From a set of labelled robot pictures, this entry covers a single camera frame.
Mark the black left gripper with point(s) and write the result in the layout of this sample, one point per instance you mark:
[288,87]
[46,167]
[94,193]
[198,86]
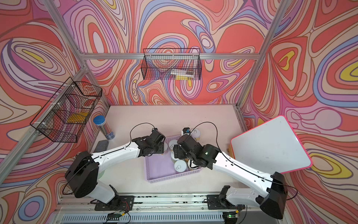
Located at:
[161,147]

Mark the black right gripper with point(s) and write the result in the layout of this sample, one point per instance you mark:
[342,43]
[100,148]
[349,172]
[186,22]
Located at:
[179,152]

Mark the pink can white lid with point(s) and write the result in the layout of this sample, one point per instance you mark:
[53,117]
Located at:
[180,166]

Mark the lilac plastic basket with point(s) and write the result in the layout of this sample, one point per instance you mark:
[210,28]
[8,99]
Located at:
[160,167]

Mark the orange can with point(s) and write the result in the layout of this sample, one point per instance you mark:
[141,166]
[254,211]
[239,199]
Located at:
[192,167]

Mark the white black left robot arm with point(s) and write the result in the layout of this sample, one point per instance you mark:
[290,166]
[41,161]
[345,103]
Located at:
[83,175]

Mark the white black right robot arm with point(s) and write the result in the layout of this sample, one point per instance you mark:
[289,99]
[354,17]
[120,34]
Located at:
[271,190]

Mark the markers in back basket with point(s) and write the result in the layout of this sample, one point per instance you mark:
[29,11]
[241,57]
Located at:
[178,74]

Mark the yellow item in left basket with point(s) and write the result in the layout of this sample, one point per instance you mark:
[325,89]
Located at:
[77,118]

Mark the yellow can white lid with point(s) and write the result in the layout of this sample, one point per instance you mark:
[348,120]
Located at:
[196,134]

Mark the grey whiteboard eraser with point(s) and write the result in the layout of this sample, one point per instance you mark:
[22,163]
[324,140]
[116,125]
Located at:
[101,146]

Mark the blue lid pencil tube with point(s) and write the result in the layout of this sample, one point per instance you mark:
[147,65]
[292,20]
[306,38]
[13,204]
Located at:
[101,123]

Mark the pink framed whiteboard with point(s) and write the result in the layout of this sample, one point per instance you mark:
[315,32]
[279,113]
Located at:
[271,147]

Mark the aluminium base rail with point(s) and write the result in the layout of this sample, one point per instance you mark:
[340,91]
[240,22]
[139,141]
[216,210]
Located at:
[159,208]

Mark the black wire basket back wall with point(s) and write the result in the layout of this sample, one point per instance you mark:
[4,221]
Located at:
[157,63]

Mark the black wire basket wall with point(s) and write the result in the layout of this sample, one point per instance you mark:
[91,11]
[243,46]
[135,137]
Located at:
[71,97]
[157,63]

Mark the black wire basket left wall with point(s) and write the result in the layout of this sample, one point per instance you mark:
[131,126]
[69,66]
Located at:
[71,97]

